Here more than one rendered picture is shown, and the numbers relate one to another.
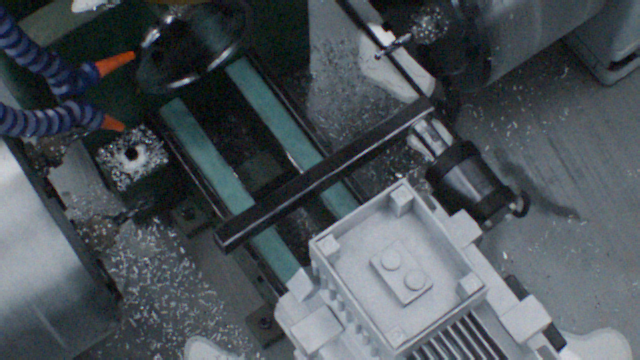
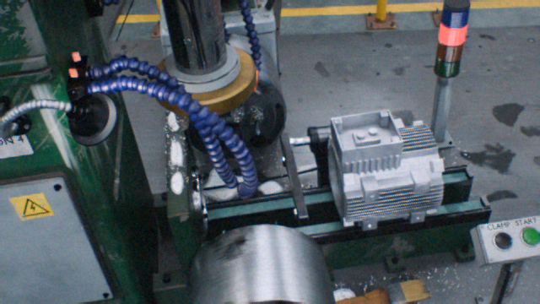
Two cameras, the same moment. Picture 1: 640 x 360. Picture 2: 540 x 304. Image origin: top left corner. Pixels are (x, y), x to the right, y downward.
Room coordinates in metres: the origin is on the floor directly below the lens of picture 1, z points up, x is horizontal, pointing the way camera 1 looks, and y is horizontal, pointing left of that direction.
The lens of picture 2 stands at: (0.02, 0.80, 1.93)
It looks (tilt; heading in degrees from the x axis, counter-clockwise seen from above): 43 degrees down; 298
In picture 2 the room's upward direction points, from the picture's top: 6 degrees counter-clockwise
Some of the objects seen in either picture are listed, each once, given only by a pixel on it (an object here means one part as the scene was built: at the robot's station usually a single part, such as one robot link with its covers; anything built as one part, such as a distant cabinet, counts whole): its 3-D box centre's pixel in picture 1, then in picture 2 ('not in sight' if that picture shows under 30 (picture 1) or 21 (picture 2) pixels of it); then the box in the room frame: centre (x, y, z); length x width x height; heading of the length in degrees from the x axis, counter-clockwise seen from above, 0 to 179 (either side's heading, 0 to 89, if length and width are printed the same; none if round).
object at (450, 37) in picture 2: not in sight; (452, 30); (0.19, -0.47, 1.14); 0.06 x 0.06 x 0.04
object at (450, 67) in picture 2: not in sight; (447, 62); (0.19, -0.47, 1.05); 0.06 x 0.06 x 0.04
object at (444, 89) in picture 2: not in sight; (445, 77); (0.19, -0.47, 1.01); 0.08 x 0.08 x 0.42; 33
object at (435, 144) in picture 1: (440, 150); (305, 140); (0.43, -0.13, 1.01); 0.08 x 0.02 x 0.02; 33
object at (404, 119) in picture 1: (326, 175); (294, 176); (0.41, -0.01, 1.01); 0.26 x 0.04 x 0.03; 123
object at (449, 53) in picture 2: not in sight; (450, 47); (0.19, -0.47, 1.10); 0.06 x 0.06 x 0.04
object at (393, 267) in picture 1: (396, 276); (365, 143); (0.27, -0.07, 1.11); 0.12 x 0.11 x 0.07; 33
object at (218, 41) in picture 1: (194, 44); (200, 200); (0.56, 0.12, 1.02); 0.15 x 0.02 x 0.15; 123
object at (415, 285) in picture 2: not in sight; (381, 297); (0.18, 0.07, 0.80); 0.21 x 0.05 x 0.01; 36
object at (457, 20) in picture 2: not in sight; (455, 13); (0.19, -0.47, 1.19); 0.06 x 0.06 x 0.04
